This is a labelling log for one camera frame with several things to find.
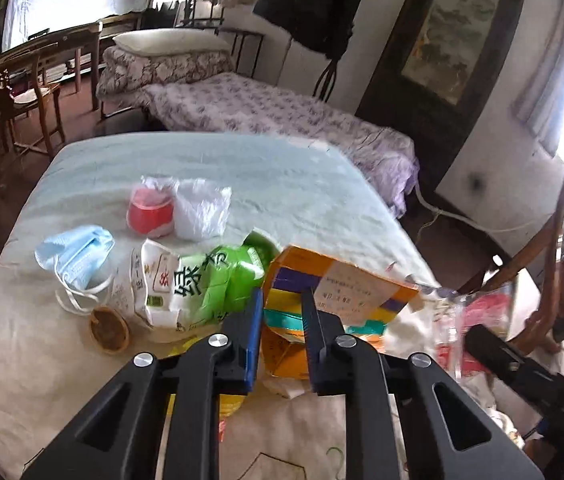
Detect grey window curtain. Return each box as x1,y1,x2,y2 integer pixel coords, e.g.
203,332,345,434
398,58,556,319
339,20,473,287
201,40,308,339
512,5,564,157

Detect white seat cushion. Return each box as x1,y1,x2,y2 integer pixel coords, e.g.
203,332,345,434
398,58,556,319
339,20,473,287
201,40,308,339
12,85,58,107

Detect curved wooden chair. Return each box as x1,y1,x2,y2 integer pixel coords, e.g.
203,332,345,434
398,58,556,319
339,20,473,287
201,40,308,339
457,152,564,356

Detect white pillow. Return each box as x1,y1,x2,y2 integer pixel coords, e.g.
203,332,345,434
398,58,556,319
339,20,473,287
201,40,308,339
113,28,233,56

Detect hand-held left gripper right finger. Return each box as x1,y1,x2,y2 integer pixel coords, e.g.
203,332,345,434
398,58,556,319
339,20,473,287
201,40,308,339
300,287,545,480

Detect white cable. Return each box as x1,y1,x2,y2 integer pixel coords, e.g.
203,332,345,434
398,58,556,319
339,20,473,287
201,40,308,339
414,185,563,234

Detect black coat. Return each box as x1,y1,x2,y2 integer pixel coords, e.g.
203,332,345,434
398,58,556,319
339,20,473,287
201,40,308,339
253,0,357,58

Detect wooden table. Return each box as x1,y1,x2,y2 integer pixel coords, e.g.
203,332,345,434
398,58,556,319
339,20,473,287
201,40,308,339
0,19,105,111

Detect brown round lid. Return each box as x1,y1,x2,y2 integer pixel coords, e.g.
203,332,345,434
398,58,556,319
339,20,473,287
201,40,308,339
89,307,131,353

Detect white crumpled tissue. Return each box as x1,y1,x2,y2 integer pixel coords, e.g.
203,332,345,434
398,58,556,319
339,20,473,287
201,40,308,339
262,374,313,401

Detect colourful striped carton box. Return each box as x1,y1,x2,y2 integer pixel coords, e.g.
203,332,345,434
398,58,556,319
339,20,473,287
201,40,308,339
261,245,420,381

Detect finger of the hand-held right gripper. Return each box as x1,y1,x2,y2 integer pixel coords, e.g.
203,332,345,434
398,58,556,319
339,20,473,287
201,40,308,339
464,325,553,411

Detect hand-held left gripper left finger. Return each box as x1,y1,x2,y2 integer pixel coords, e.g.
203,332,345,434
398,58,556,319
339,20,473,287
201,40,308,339
20,289,265,480

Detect blue face mask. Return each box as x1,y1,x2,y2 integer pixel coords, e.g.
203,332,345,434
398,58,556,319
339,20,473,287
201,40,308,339
36,225,115,316

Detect black metal bed headboard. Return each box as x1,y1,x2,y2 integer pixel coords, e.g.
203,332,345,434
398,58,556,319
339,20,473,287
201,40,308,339
217,27,265,79

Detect dark framed painting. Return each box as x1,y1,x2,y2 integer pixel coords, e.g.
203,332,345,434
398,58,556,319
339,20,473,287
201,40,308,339
357,0,528,188

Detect white crumpled plastic bag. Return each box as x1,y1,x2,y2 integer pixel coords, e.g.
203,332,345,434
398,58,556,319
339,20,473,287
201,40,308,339
142,175,233,240

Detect clear plastic bag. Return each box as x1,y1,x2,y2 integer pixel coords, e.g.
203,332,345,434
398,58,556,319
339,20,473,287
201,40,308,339
432,280,519,386

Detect floral bed sheet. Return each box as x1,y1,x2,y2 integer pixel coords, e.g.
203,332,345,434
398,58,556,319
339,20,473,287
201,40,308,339
142,71,420,218

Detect black metal coat rack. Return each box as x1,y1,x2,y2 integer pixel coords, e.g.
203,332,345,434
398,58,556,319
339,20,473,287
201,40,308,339
312,0,377,102

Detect green and white snack bag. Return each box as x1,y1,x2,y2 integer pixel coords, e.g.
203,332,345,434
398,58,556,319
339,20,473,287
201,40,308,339
112,230,280,343

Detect folded floral quilt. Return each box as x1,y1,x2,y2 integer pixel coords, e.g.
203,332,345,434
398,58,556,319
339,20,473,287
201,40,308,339
96,46,236,98

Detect black metal stand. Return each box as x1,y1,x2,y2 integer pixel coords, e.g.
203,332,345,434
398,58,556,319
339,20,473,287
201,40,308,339
184,0,225,27

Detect yellow wrapper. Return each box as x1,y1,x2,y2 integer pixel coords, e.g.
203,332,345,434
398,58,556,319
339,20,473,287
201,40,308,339
164,392,249,420

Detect carved wooden chair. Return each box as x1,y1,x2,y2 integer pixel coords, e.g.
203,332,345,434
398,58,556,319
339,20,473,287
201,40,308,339
0,52,67,159

